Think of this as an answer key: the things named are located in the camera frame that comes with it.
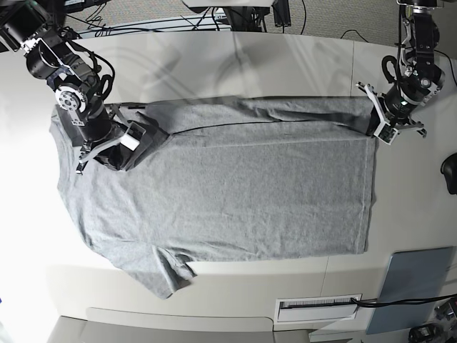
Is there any blue-grey flat pad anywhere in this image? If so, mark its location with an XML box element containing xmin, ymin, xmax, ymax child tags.
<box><xmin>366</xmin><ymin>247</ymin><xmax>455</xmax><ymax>335</ymax></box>

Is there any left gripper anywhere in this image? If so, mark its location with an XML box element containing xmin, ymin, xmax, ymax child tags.
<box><xmin>356</xmin><ymin>82</ymin><xmax>427</xmax><ymax>145</ymax></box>

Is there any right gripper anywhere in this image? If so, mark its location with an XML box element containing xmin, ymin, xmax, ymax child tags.
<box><xmin>73</xmin><ymin>104</ymin><xmax>146</xmax><ymax>174</ymax></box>

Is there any black aluminium extrusion bar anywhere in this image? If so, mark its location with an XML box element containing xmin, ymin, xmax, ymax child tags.
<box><xmin>272</xmin><ymin>0</ymin><xmax>291</xmax><ymax>27</ymax></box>

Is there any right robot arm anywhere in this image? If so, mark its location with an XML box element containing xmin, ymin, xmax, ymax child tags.
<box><xmin>1</xmin><ymin>1</ymin><xmax>146</xmax><ymax>174</ymax></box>

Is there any grey T-shirt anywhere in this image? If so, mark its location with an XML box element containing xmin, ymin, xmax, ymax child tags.
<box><xmin>50</xmin><ymin>97</ymin><xmax>376</xmax><ymax>299</ymax></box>

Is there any black cable on table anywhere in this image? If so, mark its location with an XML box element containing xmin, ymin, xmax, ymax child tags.
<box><xmin>351</xmin><ymin>294</ymin><xmax>457</xmax><ymax>308</ymax></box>

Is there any white slotted label plate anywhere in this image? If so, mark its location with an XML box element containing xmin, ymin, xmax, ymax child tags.
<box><xmin>273</xmin><ymin>294</ymin><xmax>362</xmax><ymax>324</ymax></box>

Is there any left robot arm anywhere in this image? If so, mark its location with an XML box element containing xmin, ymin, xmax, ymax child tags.
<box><xmin>356</xmin><ymin>1</ymin><xmax>446</xmax><ymax>145</ymax></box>

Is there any black office chair armrest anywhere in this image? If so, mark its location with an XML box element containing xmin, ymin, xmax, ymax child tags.
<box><xmin>441</xmin><ymin>153</ymin><xmax>457</xmax><ymax>195</ymax></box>

